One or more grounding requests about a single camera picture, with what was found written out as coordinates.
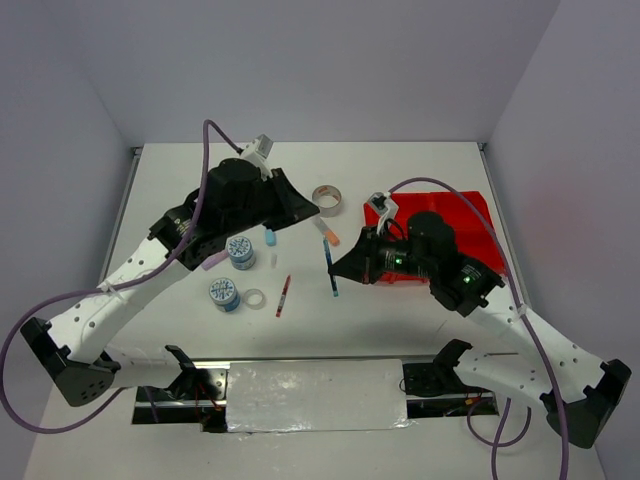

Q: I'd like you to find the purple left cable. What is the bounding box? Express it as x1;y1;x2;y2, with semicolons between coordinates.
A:
0;119;246;435

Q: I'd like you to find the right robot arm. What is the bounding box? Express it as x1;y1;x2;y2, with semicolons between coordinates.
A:
329;212;631;449

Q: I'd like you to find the red bin front left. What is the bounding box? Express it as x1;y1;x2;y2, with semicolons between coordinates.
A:
363;272;430;285

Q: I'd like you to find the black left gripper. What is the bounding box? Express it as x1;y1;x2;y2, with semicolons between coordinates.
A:
224;167;320;237

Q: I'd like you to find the blue slime jar far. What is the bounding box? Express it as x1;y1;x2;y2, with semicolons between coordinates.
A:
226;236;256;271

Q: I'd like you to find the red bin back left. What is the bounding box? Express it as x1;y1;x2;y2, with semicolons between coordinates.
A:
363;192;435;240

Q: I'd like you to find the pink highlighter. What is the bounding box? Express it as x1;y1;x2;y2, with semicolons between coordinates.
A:
200;251;228;271

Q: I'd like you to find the large grey tape roll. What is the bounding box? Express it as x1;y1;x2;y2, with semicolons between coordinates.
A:
311;184;343;218

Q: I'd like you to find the red gel pen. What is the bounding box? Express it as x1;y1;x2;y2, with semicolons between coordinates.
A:
275;274;292;318

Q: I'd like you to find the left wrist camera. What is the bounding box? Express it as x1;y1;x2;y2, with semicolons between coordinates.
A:
240;134;273;177

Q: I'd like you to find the blue slime jar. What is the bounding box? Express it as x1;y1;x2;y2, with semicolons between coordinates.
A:
209;277;241;313
226;236;256;271

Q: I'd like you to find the blue gel pen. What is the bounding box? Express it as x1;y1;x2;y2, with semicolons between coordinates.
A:
323;236;339;298

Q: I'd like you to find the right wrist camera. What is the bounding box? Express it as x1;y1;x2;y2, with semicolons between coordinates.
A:
367;191;399;233

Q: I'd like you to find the purple cable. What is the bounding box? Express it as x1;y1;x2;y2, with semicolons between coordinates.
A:
389;175;571;480
0;119;246;435

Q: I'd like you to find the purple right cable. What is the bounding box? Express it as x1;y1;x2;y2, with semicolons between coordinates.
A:
389;175;571;480

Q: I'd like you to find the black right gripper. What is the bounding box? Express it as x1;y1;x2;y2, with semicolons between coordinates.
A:
328;223;434;283

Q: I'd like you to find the orange highlighter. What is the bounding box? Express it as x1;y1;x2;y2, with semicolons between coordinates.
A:
313;216;340;246

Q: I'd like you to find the small clear tape roll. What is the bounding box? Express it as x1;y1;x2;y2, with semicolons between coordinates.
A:
242;289;266;310

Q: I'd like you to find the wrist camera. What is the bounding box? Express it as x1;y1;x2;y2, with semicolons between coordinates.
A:
240;134;273;177
367;191;399;233

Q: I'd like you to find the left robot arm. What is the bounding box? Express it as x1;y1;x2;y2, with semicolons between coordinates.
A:
20;158;319;407

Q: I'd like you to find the blue slime jar near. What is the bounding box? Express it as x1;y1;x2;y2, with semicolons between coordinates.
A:
209;277;241;313

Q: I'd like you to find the metal base rail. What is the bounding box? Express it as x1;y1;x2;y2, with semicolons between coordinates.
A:
131;358;498;434

